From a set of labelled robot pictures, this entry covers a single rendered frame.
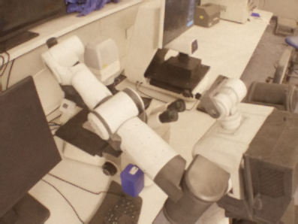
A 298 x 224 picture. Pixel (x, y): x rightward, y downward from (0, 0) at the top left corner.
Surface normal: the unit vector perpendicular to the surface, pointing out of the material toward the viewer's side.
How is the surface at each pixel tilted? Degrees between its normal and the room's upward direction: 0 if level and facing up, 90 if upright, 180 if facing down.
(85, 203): 0
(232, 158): 52
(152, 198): 0
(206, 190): 18
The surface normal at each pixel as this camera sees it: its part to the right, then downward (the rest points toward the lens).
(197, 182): 0.30, -0.73
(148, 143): 0.01, -0.55
